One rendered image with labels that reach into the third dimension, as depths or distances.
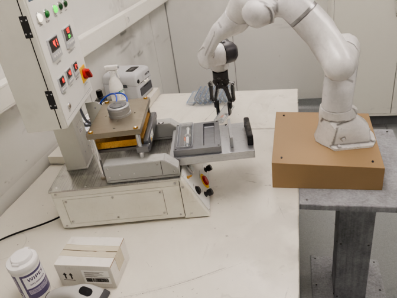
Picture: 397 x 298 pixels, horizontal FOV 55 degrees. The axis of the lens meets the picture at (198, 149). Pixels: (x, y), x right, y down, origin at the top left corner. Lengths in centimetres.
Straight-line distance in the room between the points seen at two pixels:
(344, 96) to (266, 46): 230
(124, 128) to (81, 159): 26
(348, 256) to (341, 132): 63
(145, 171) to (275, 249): 49
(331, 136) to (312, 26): 41
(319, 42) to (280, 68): 239
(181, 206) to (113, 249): 29
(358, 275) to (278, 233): 75
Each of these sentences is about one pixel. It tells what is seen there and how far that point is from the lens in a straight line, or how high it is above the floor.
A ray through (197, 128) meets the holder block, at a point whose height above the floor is 99.
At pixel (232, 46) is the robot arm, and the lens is 175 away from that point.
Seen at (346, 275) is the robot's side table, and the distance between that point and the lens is 199.
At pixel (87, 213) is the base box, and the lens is 144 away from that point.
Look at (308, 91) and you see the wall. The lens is 384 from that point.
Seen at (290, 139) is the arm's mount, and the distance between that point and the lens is 158.
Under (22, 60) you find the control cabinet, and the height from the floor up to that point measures 138.
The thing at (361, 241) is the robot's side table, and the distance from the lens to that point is 184.
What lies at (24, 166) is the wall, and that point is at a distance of 188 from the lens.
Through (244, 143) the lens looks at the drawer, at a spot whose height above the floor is 97.
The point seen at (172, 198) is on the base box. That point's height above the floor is 85.
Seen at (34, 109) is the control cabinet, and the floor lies 123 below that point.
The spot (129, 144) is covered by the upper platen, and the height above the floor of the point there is 104.
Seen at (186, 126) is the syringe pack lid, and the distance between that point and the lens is 145.
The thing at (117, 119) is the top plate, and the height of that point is 111.
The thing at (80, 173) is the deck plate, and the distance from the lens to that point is 146.
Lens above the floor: 164
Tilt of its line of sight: 30 degrees down
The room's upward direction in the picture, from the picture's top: 8 degrees counter-clockwise
